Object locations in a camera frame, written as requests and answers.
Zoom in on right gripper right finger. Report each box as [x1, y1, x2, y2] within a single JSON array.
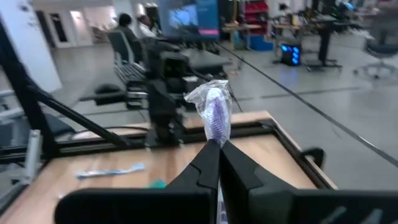
[[219, 139, 398, 224]]

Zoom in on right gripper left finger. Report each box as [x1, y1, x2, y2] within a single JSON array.
[[54, 139, 221, 224]]

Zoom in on purple toothbrush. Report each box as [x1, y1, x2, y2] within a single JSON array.
[[183, 79, 233, 224]]

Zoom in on blue white toothbrush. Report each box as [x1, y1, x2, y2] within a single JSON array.
[[75, 162, 146, 180]]

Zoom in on teal toothbrush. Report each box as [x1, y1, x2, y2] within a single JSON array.
[[147, 178, 167, 190]]

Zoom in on grey office chair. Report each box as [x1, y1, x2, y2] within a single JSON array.
[[107, 29, 137, 68]]

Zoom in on person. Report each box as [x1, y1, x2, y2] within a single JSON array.
[[136, 14, 163, 39], [114, 12, 144, 63]]

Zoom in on black table clamp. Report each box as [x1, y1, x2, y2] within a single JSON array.
[[300, 147, 326, 170]]

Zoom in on grey office desk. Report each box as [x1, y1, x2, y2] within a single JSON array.
[[79, 49, 233, 110]]

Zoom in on large blue-screen monitor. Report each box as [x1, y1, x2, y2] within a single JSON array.
[[157, 0, 220, 40]]

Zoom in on computer tower blue lights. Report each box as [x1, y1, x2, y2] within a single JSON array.
[[279, 43, 302, 67]]

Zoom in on blue storage bin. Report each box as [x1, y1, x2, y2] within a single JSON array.
[[248, 34, 274, 52]]

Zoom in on red storage shelf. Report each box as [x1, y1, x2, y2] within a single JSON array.
[[244, 0, 270, 35]]

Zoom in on black standing desk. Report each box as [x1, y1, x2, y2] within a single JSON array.
[[306, 12, 343, 69]]

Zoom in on dark swivel office chair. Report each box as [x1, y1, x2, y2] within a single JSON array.
[[353, 12, 398, 80]]

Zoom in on black aluminium rig frame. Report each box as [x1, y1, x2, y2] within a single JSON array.
[[0, 18, 338, 215]]

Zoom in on silver angle bracket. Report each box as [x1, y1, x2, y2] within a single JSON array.
[[24, 129, 43, 185]]

